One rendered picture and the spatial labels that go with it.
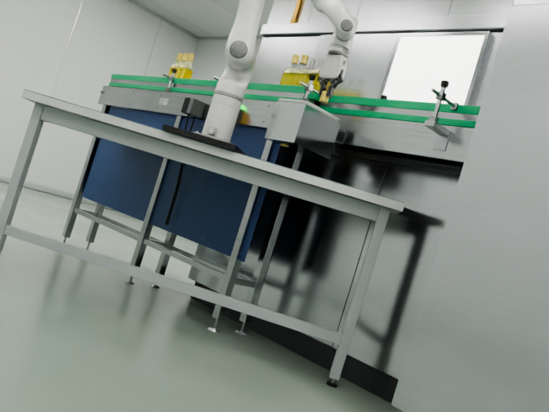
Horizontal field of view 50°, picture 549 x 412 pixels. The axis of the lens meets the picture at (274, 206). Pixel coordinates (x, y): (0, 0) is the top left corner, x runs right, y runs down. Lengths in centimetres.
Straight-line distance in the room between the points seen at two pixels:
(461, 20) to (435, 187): 70
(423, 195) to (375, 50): 74
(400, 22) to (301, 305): 133
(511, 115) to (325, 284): 113
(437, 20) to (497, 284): 128
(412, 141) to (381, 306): 67
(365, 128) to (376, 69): 41
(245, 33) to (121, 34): 645
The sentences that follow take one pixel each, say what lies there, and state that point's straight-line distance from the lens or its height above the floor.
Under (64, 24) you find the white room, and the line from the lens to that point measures 846.
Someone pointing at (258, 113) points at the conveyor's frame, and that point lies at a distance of 272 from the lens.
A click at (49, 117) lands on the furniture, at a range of 261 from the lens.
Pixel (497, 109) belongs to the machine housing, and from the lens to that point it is 196.
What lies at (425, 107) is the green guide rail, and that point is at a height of 111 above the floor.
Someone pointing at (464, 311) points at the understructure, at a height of 45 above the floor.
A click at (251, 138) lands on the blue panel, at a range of 273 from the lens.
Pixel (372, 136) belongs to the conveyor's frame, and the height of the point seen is 97.
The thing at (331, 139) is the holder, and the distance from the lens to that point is 239.
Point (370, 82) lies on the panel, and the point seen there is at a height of 126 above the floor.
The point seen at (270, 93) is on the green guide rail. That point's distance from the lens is 274.
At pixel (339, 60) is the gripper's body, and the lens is 244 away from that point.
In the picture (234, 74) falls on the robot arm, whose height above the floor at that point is 107.
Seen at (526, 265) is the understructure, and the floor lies 63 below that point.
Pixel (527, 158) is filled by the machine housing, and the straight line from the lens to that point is 187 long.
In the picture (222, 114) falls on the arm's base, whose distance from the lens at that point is 238.
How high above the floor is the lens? 54
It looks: 1 degrees up
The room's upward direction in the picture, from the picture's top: 17 degrees clockwise
